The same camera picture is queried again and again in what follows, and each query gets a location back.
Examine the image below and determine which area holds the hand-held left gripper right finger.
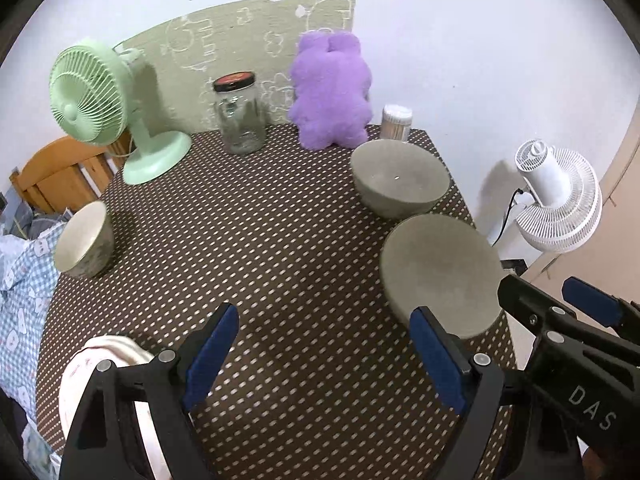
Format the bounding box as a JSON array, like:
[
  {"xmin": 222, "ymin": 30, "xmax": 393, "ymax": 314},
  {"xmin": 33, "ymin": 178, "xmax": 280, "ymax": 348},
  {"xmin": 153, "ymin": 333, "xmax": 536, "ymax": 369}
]
[{"xmin": 409, "ymin": 306, "xmax": 583, "ymax": 480}]

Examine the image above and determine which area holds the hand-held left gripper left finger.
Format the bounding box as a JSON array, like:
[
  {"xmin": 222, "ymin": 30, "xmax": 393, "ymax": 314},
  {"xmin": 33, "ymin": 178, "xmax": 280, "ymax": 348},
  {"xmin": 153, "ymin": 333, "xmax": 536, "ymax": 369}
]
[{"xmin": 59, "ymin": 302, "xmax": 240, "ymax": 480}]

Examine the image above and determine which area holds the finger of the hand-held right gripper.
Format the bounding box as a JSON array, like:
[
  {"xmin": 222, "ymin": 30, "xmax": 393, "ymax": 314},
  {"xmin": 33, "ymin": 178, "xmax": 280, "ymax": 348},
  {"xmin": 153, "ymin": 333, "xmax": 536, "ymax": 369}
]
[
  {"xmin": 498, "ymin": 274, "xmax": 640, "ymax": 376},
  {"xmin": 562, "ymin": 277, "xmax": 640, "ymax": 346}
]

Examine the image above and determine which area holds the grey ceramic bowl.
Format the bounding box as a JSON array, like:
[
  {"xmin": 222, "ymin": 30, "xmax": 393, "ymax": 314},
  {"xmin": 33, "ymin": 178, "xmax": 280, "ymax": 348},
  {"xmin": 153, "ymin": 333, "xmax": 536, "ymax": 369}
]
[
  {"xmin": 53, "ymin": 200, "xmax": 115, "ymax": 279},
  {"xmin": 379, "ymin": 213, "xmax": 506, "ymax": 339},
  {"xmin": 350, "ymin": 140, "xmax": 451, "ymax": 220}
]

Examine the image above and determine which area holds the scalloped yellow flower plate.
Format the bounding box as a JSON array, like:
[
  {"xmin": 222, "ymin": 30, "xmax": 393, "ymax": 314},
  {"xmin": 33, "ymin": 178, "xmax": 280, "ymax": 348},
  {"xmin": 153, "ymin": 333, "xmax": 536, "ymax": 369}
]
[{"xmin": 59, "ymin": 340, "xmax": 168, "ymax": 480}]

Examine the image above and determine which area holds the white fan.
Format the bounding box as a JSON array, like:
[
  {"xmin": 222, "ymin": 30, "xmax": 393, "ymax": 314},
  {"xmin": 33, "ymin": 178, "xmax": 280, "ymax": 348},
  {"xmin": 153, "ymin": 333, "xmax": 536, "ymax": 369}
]
[{"xmin": 515, "ymin": 140, "xmax": 602, "ymax": 253}]

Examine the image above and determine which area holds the brown polka dot tablecloth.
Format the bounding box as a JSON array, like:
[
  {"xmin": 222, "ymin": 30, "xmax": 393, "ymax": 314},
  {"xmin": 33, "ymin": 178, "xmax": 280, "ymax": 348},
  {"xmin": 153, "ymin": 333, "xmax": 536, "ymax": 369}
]
[{"xmin": 35, "ymin": 125, "xmax": 518, "ymax": 480}]

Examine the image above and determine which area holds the blue checkered blanket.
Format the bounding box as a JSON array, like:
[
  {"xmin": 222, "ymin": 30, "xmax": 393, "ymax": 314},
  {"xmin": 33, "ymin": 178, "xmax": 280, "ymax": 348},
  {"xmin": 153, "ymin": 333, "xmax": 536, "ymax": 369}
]
[{"xmin": 0, "ymin": 210, "xmax": 68, "ymax": 480}]

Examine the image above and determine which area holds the dark cloth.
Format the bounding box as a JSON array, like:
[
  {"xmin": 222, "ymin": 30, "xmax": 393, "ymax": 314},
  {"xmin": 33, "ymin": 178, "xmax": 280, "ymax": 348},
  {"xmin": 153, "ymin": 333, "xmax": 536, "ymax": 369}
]
[{"xmin": 0, "ymin": 387, "xmax": 31, "ymax": 466}]

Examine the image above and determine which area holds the grey pillow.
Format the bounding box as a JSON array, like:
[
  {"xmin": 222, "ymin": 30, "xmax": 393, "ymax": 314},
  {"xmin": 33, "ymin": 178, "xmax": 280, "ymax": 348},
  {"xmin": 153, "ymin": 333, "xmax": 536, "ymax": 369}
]
[{"xmin": 20, "ymin": 210, "xmax": 71, "ymax": 241}]

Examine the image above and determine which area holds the cotton swab container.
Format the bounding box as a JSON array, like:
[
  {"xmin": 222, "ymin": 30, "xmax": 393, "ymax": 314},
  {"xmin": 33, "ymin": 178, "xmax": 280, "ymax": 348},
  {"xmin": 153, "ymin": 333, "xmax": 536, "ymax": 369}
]
[{"xmin": 381, "ymin": 104, "xmax": 414, "ymax": 142}]

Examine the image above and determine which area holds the glass jar with lid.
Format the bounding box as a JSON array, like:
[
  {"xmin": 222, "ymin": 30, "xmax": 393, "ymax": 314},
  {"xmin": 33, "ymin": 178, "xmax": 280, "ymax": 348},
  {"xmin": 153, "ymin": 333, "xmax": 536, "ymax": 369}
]
[{"xmin": 212, "ymin": 71, "xmax": 267, "ymax": 155}]

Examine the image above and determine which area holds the wooden headboard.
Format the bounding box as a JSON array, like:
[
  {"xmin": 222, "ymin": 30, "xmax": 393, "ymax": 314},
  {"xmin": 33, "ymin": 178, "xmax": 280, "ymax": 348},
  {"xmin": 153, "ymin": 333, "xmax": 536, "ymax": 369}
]
[{"xmin": 9, "ymin": 136, "xmax": 131, "ymax": 216}]

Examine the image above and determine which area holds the green desk fan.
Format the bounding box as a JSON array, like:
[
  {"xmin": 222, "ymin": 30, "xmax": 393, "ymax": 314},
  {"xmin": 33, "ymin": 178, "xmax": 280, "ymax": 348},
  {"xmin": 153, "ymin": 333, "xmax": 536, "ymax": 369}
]
[{"xmin": 49, "ymin": 37, "xmax": 192, "ymax": 186}]

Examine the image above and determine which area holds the purple plush toy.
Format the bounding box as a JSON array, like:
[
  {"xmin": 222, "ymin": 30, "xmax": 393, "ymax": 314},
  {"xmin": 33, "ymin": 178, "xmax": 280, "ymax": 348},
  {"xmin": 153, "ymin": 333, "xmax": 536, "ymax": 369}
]
[{"xmin": 289, "ymin": 31, "xmax": 375, "ymax": 151}]

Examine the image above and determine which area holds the black fan cable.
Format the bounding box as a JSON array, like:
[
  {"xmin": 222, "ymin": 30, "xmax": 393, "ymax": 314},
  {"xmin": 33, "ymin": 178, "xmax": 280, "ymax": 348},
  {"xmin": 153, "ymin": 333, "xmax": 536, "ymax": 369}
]
[{"xmin": 491, "ymin": 187, "xmax": 526, "ymax": 248}]

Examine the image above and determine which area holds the green wall sticker sheet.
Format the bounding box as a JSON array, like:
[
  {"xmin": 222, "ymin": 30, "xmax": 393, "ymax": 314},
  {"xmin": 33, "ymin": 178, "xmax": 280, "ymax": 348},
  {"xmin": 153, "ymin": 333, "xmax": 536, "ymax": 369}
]
[{"xmin": 114, "ymin": 0, "xmax": 357, "ymax": 133}]

